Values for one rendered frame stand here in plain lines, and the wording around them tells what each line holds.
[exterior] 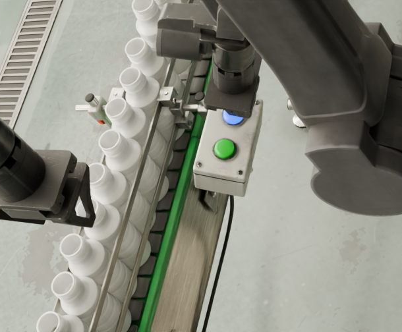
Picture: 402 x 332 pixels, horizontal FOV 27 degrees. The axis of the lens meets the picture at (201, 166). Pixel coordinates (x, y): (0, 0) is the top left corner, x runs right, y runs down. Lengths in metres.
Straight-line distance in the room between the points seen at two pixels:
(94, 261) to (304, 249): 1.24
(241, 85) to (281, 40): 0.63
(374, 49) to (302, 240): 1.87
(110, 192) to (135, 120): 0.13
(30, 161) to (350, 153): 0.37
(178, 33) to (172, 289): 0.46
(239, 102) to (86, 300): 0.35
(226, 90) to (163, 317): 0.40
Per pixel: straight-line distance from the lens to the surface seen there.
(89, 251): 1.21
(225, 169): 1.22
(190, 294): 1.41
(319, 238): 2.38
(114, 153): 1.26
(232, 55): 1.06
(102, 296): 1.20
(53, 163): 0.83
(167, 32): 1.08
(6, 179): 0.80
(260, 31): 0.49
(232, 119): 1.24
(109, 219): 1.23
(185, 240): 1.38
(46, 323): 1.19
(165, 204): 1.36
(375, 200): 0.59
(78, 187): 0.84
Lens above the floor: 2.09
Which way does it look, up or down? 53 degrees down
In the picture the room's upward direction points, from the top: 37 degrees counter-clockwise
